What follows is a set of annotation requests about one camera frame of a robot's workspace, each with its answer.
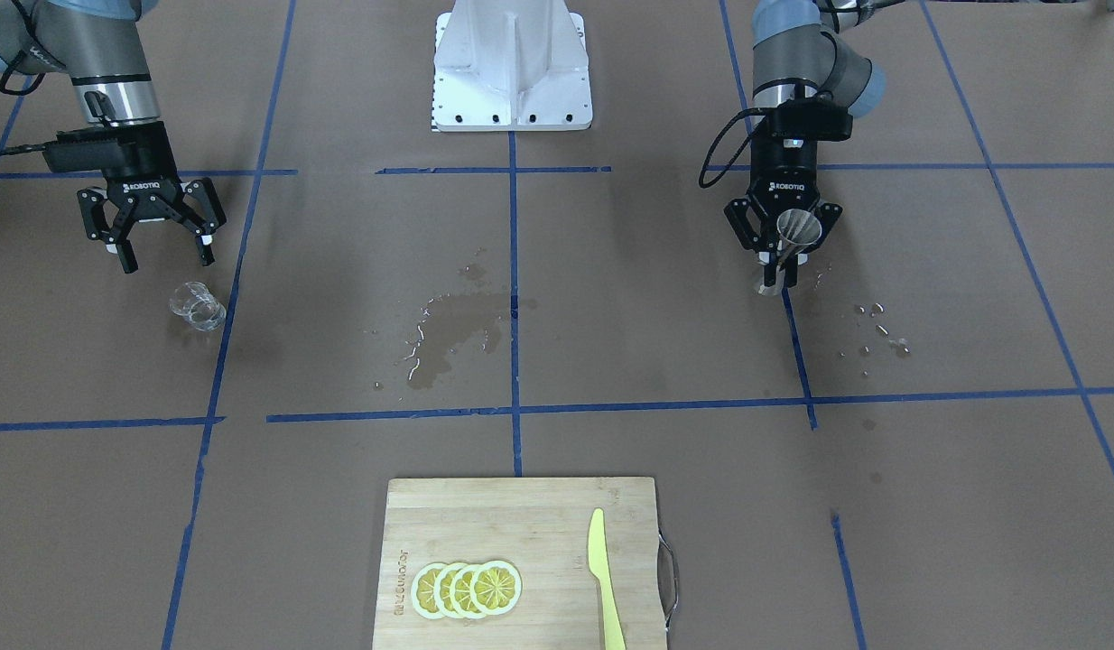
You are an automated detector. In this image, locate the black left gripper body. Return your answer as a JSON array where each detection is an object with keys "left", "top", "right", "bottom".
[{"left": 747, "top": 136, "right": 825, "bottom": 237}]

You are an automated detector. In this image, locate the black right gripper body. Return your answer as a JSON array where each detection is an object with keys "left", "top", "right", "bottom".
[{"left": 102, "top": 122, "right": 197, "bottom": 227}]

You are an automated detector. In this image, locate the steel jigger measuring cup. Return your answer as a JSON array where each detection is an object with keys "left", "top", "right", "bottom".
[{"left": 758, "top": 208, "right": 822, "bottom": 295}]

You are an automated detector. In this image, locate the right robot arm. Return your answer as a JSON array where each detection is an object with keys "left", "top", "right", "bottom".
[{"left": 0, "top": 1, "right": 227, "bottom": 274}]

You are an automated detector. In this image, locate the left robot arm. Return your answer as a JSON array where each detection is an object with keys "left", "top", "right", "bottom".
[{"left": 725, "top": 1, "right": 886, "bottom": 295}]

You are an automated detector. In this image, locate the bamboo cutting board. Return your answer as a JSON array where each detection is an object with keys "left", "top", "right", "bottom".
[{"left": 372, "top": 477, "right": 670, "bottom": 649}]

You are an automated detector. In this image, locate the yellow plastic knife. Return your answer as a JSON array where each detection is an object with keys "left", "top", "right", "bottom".
[{"left": 587, "top": 507, "right": 627, "bottom": 649}]

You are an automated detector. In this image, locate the lemon slice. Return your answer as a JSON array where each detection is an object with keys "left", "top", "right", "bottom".
[
  {"left": 449, "top": 564, "right": 486, "bottom": 620},
  {"left": 432, "top": 562, "right": 469, "bottom": 618},
  {"left": 412, "top": 562, "right": 447, "bottom": 620},
  {"left": 469, "top": 560, "right": 522, "bottom": 617}
]

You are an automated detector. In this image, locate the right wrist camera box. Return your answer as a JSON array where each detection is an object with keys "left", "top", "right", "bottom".
[{"left": 42, "top": 128, "right": 127, "bottom": 173}]

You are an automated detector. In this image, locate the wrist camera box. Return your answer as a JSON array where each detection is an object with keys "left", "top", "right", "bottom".
[
  {"left": 42, "top": 128, "right": 127, "bottom": 173},
  {"left": 754, "top": 97, "right": 853, "bottom": 143}
]

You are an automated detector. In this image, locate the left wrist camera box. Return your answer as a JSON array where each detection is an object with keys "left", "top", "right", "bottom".
[{"left": 754, "top": 97, "right": 853, "bottom": 143}]

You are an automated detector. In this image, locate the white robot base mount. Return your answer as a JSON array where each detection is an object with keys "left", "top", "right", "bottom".
[{"left": 431, "top": 1, "right": 594, "bottom": 133}]

